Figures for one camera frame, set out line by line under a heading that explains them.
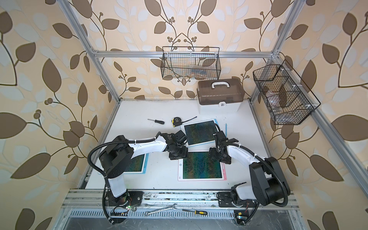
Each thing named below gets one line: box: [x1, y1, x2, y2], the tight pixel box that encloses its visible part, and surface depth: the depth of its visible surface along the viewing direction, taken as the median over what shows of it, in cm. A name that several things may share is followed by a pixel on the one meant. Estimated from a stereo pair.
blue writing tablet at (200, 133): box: [180, 118, 219, 148], surface depth 104 cm
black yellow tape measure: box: [171, 115, 198, 127], surface depth 107 cm
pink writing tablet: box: [177, 150, 228, 182], surface depth 86 cm
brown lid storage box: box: [196, 78, 246, 115], surface depth 104 cm
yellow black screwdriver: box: [182, 208, 208, 216], surface depth 72 cm
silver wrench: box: [144, 203, 178, 216], surface depth 72 cm
